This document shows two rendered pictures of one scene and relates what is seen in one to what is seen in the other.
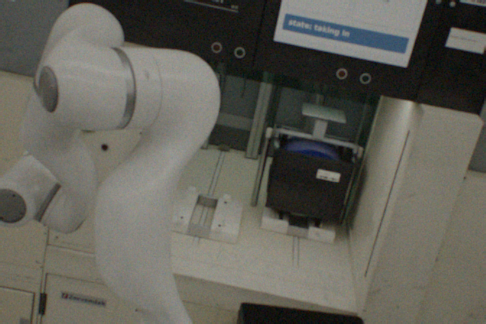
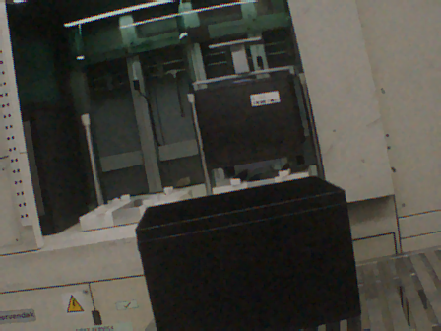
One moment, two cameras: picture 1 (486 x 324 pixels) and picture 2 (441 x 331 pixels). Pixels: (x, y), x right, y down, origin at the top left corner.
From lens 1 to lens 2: 0.81 m
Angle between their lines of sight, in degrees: 19
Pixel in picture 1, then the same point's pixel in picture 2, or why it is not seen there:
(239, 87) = (175, 107)
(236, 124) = (188, 150)
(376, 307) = (340, 171)
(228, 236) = not seen: hidden behind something
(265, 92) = not seen: hidden behind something
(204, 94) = not seen: outside the picture
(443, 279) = (403, 113)
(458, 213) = (376, 25)
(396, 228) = (312, 56)
